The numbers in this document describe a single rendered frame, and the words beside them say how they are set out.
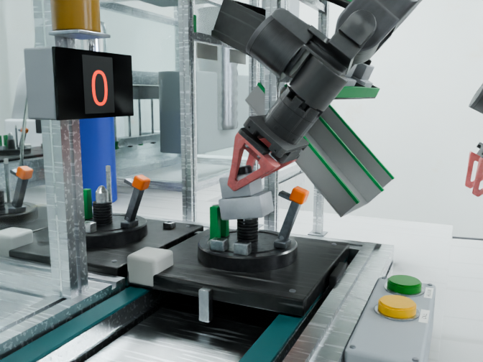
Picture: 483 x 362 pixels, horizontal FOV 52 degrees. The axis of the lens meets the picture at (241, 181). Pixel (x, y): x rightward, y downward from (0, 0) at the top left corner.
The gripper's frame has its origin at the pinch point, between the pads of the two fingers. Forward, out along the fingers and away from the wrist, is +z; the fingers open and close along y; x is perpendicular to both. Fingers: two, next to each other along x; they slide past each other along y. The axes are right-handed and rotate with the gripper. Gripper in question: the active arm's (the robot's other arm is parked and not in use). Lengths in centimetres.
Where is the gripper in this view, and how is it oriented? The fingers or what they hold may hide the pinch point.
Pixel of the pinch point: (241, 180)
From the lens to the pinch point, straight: 69.1
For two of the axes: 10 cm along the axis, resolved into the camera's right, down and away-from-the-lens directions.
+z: -5.7, 7.3, 3.9
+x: 7.1, 6.7, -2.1
